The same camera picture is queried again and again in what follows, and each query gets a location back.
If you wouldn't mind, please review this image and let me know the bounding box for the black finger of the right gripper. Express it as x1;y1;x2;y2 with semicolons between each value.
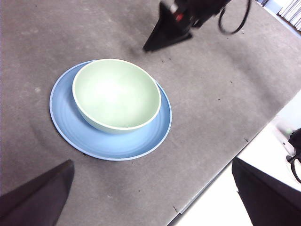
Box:
143;2;193;53

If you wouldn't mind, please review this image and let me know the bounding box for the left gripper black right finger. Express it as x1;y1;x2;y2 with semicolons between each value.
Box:
232;157;301;226

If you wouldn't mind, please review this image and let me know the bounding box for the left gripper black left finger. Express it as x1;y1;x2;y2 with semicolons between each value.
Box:
0;159;75;226

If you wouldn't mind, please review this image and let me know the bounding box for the green ribbed bowl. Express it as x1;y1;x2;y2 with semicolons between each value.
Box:
71;58;162;135

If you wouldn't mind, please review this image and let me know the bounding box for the blue round plate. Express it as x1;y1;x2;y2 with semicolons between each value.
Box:
49;60;173;161

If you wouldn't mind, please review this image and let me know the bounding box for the stack of white sheets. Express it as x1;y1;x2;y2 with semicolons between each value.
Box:
258;0;301;31

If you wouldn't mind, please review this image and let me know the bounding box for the black thin cable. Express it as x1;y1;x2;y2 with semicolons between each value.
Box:
285;154;301;184

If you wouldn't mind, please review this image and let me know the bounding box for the black looped cable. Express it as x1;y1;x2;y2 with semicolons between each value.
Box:
218;0;251;35

